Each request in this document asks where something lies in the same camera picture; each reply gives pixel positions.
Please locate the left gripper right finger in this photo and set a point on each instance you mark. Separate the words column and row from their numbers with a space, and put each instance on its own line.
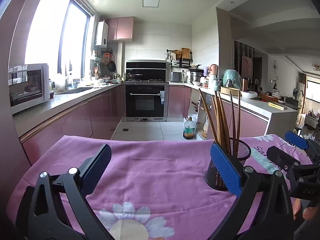
column 274, row 216

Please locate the right hand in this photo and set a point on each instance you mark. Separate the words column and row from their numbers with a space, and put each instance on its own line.
column 308, row 213

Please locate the oil bottle on floor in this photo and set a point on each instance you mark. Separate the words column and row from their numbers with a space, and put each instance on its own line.
column 189, row 129

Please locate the built-in black oven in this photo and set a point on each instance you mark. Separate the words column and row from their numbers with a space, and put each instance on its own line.
column 146, row 101

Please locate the black frying pan hanging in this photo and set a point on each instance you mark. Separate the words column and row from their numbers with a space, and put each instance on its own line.
column 112, row 66

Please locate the pink floral tablecloth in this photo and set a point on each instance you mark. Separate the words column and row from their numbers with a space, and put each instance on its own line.
column 157, row 187

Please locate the black range hood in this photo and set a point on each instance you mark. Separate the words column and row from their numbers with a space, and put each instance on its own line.
column 146, row 71

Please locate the teal round appliance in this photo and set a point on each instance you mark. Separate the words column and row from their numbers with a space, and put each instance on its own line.
column 232, row 78

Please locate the wooden chopstick floral handle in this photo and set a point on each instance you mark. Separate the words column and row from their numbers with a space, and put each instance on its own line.
column 209, row 115

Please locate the wooden chopstick red handle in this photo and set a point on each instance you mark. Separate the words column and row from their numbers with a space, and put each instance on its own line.
column 238, row 123

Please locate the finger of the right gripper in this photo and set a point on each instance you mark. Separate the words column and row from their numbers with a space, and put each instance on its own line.
column 287, row 159
column 309, row 146

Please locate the wooden chopstick in cup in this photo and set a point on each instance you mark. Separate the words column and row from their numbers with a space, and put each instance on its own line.
column 233, row 126
column 223, row 131

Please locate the pink wall cabinet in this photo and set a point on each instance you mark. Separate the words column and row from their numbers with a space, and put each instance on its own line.
column 120, row 29

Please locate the white wall water heater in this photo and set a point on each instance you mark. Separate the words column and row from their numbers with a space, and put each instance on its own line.
column 101, row 35

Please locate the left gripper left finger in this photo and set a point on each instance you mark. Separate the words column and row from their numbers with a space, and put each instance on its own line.
column 56, row 207

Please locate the white microwave oven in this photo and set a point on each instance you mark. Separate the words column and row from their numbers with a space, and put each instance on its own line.
column 28, row 86

